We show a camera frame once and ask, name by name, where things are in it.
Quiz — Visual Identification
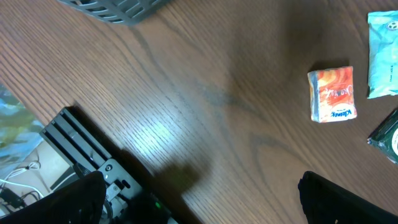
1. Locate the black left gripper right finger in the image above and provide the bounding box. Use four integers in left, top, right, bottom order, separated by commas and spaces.
298, 171, 397, 224

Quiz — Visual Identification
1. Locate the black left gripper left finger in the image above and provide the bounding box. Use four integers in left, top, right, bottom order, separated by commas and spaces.
1, 171, 106, 224

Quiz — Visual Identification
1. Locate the orange tissue pack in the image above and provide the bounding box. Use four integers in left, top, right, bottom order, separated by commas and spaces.
307, 66, 357, 123

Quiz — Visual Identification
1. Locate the teal wet wipes pack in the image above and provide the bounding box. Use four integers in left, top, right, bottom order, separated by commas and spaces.
368, 11, 397, 99

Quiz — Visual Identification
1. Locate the grey plastic mesh basket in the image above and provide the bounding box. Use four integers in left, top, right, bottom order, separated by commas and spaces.
59, 0, 170, 26

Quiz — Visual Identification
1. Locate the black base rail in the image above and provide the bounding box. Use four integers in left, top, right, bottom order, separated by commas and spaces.
40, 106, 181, 224

